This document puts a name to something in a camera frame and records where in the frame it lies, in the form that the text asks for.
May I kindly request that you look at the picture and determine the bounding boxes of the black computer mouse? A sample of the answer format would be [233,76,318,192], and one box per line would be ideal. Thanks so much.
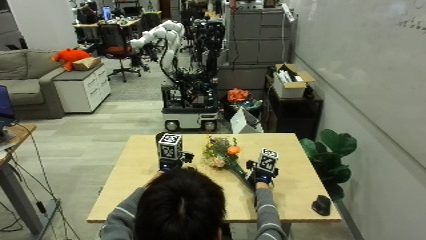
[310,194,333,217]

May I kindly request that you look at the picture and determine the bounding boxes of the green leafy potted plant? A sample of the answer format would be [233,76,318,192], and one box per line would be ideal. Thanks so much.
[298,128,358,203]

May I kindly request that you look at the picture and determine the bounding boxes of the white marker cube on glove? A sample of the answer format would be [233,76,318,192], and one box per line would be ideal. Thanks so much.
[157,133,185,161]
[257,148,279,174]

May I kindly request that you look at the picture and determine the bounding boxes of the grey filing cabinets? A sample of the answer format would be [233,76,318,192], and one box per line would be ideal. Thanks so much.
[225,8,294,66]

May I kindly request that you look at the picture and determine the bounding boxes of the person's right hand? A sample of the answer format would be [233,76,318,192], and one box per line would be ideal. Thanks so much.
[245,159,281,185]

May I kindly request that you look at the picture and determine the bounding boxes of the white marker cube on right glove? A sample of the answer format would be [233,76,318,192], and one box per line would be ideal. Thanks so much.
[257,148,279,174]

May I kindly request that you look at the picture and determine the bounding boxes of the orange cloth bundle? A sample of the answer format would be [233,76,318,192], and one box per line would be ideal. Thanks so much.
[226,87,250,104]

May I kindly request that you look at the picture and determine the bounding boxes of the grey sofa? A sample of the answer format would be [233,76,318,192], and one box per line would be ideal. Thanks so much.
[0,49,68,120]

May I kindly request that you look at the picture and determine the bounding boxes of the open cardboard box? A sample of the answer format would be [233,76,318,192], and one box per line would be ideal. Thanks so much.
[270,63,317,99]

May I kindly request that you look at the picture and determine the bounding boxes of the white drawer cabinet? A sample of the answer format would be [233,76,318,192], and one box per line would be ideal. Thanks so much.
[52,63,112,114]

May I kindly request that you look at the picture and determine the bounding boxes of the wooden side desk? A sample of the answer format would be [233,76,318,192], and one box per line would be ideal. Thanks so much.
[0,123,61,236]

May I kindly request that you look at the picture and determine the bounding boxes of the the person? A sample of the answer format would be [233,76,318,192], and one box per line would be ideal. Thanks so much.
[98,166,290,240]

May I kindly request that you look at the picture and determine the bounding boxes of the white mobile robot with arms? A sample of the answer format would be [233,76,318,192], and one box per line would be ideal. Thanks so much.
[129,19,228,133]

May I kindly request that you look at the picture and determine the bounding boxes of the black cable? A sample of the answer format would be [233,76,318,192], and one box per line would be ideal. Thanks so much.
[8,123,84,240]

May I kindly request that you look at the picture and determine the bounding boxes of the white paper bag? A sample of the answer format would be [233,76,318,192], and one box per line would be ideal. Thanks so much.
[229,106,265,135]

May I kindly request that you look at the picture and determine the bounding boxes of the black office chair red seat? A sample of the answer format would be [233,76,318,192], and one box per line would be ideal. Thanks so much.
[97,23,144,83]

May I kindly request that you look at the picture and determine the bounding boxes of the blue laptop screen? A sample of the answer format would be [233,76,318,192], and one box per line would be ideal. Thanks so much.
[0,84,17,121]

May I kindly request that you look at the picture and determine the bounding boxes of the person's left hand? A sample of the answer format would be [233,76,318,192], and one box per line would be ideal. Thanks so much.
[157,151,196,173]

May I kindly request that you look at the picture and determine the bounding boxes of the background office desk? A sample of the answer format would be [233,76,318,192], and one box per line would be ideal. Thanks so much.
[72,18,144,29]

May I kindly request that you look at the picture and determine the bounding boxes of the orange plush toy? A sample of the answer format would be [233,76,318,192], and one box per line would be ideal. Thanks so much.
[50,48,93,72]

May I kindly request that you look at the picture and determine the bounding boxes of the white marker cube on left glove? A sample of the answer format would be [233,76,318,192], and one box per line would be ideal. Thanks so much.
[157,133,185,161]

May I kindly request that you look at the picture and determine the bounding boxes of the whiteboard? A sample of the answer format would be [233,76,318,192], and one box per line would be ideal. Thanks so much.
[291,0,426,169]

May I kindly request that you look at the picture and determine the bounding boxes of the flower bouquet with orange rose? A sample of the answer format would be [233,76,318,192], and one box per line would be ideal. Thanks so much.
[201,134,257,191]

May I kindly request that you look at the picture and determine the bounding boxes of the brown paper package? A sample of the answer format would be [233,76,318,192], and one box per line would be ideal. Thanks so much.
[72,56,102,72]

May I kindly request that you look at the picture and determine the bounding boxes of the black shelf cabinet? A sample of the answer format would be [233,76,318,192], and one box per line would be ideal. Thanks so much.
[263,74,325,140]

